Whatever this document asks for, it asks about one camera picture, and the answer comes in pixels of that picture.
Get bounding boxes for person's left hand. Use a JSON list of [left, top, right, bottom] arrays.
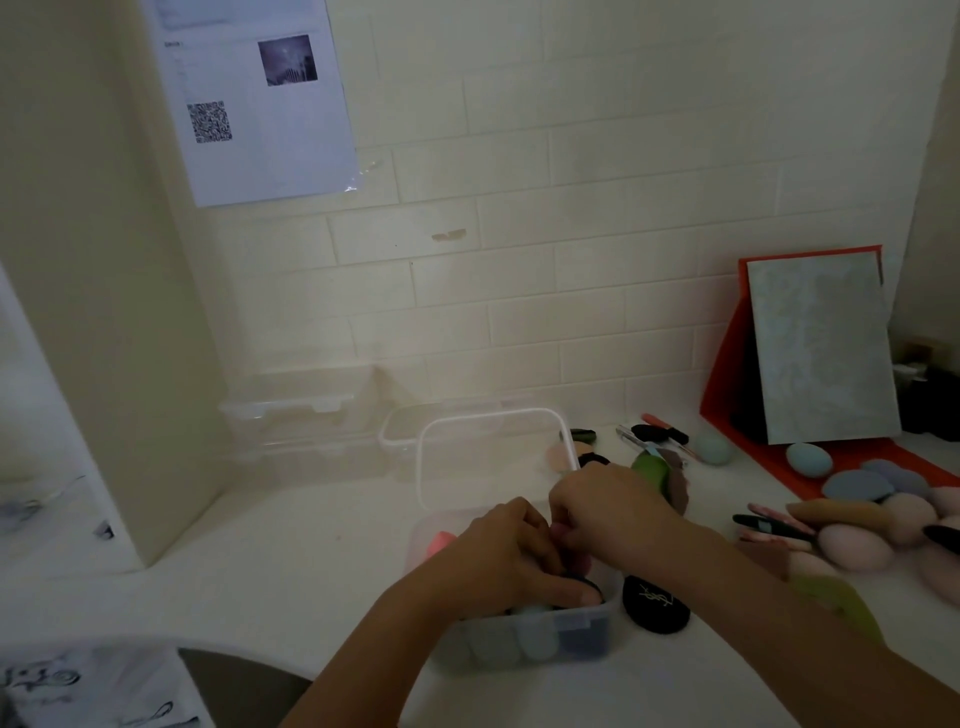
[[441, 496, 606, 624]]

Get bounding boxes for person's right hand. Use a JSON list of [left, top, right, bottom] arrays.
[[548, 461, 686, 576]]

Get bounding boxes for person's left forearm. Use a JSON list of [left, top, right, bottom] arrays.
[[279, 558, 481, 728]]

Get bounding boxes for person's right forearm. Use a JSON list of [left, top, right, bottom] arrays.
[[651, 519, 960, 728]]

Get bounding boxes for dark blue makeup sponge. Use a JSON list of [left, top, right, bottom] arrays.
[[558, 609, 613, 660]]

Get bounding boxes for pale teal makeup sponge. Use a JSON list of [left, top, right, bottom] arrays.
[[513, 606, 561, 663]]

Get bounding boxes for peach round makeup puff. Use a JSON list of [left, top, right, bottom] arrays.
[[545, 440, 595, 474]]

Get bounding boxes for black round compact case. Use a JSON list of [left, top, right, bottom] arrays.
[[621, 575, 692, 636]]

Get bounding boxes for clear plastic box with lid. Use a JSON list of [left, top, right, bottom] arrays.
[[403, 408, 625, 666]]

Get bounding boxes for clear makeup pen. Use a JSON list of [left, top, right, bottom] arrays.
[[615, 425, 666, 461]]

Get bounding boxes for red makeup pen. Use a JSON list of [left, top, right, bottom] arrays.
[[640, 412, 690, 446]]

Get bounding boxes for clear plastic storage box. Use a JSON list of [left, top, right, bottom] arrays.
[[378, 400, 573, 483], [219, 366, 393, 490]]

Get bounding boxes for small teal makeup sponge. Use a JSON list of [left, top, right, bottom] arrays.
[[693, 429, 735, 467]]

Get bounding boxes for black makeup pen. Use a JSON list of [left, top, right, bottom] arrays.
[[732, 513, 816, 543]]

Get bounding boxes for teal egg makeup sponge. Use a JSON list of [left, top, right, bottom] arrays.
[[785, 442, 834, 480]]

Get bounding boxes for tan brown makeup sponge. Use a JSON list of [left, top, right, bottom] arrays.
[[785, 498, 894, 534]]

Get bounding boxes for olive green makeup sponge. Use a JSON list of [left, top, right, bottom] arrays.
[[793, 573, 887, 648]]

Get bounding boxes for grey blue flat sponge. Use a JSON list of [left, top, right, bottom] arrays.
[[820, 469, 896, 504], [860, 458, 932, 499]]

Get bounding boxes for red framed standing mirror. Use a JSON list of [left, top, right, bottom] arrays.
[[699, 244, 960, 502]]

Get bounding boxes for beige egg makeup sponge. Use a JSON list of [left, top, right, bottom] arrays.
[[880, 492, 939, 548]]

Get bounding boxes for dark cosmetic containers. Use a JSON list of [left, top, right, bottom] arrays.
[[894, 341, 960, 442]]

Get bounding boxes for white patterned cloth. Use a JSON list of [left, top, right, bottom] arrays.
[[0, 645, 216, 728]]

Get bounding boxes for white printed paper sheet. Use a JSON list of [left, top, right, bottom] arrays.
[[138, 0, 362, 210]]

